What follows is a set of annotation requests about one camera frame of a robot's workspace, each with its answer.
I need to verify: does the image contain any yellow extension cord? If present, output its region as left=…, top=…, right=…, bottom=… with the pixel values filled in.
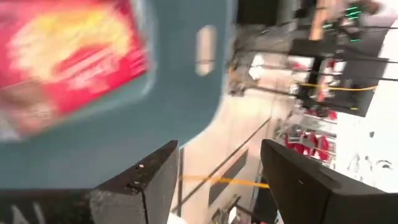
left=179, top=174, right=271, bottom=190

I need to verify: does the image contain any red Orville Redenbacher popcorn bag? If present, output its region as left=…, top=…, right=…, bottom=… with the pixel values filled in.
left=0, top=0, right=150, bottom=139

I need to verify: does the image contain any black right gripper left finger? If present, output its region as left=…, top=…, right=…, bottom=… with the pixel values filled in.
left=0, top=139, right=180, bottom=224

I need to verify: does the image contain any teal plastic basket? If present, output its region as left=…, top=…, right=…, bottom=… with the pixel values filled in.
left=0, top=0, right=239, bottom=191

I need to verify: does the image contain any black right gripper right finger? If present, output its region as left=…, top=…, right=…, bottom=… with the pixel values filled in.
left=260, top=139, right=398, bottom=224

